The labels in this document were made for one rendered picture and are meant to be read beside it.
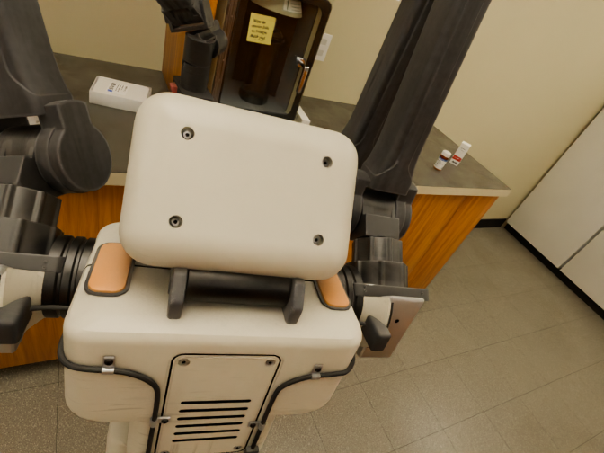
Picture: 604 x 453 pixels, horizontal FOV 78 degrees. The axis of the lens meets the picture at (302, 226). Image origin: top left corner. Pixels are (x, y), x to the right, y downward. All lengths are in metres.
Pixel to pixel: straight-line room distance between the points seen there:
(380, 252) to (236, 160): 0.26
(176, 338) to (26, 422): 1.36
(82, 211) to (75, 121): 0.67
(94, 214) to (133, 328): 0.81
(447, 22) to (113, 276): 0.44
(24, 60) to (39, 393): 1.39
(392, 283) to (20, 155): 0.45
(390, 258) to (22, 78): 0.45
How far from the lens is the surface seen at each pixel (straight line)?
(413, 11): 0.58
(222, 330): 0.35
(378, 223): 0.53
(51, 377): 1.75
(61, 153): 0.46
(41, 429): 1.67
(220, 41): 0.91
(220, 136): 0.33
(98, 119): 1.24
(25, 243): 0.44
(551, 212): 3.85
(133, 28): 1.64
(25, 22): 0.50
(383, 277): 0.50
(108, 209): 1.13
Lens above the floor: 1.52
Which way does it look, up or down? 36 degrees down
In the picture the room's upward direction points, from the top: 23 degrees clockwise
